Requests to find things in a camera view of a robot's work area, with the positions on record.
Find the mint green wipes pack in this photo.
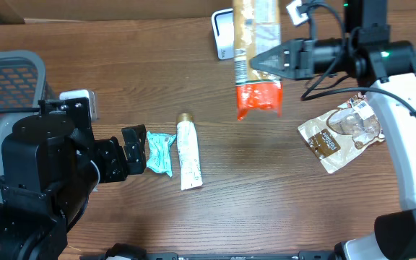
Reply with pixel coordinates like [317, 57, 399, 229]
[147, 131, 176, 178]

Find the orange spaghetti pasta package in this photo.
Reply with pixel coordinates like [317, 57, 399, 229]
[233, 0, 282, 121]

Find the white bottle gold cap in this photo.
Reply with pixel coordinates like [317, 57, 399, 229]
[176, 113, 203, 191]

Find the beige snack bag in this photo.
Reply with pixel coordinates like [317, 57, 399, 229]
[298, 93, 385, 174]

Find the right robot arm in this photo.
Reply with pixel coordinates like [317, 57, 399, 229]
[251, 0, 416, 259]

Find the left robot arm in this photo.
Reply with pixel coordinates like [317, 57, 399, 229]
[0, 97, 147, 259]

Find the white barcode scanner stand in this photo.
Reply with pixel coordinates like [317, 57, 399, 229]
[211, 8, 235, 60]

